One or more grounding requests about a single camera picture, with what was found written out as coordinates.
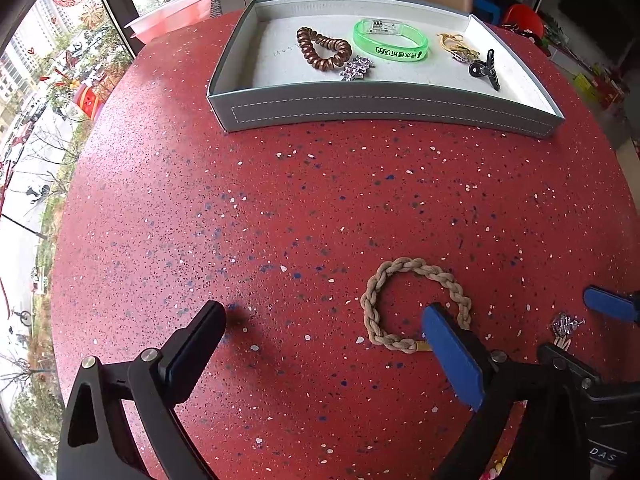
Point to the blue plastic stool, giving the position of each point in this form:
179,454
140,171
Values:
486,10

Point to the pile of colourful toys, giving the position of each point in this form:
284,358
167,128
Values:
600,85

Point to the translucent pink basin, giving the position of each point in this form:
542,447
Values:
170,15

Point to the grey jewelry box tray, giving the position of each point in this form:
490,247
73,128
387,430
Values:
280,60

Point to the silver crystal hair ornament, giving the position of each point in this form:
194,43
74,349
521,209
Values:
565,325

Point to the beige knot hair clip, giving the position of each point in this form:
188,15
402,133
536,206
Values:
563,343

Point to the red lantern window decoration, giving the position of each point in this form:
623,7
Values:
87,101

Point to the silver star hair clip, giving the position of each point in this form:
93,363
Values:
356,69

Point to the black hair claw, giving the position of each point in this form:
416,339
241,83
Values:
484,70

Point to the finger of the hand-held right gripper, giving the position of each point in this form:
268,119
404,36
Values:
612,304
567,365

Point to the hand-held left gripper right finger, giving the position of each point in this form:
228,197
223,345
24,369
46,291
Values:
452,355

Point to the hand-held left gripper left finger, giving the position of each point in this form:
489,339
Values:
195,350

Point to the red plastic stool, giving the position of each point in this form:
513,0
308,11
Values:
525,22

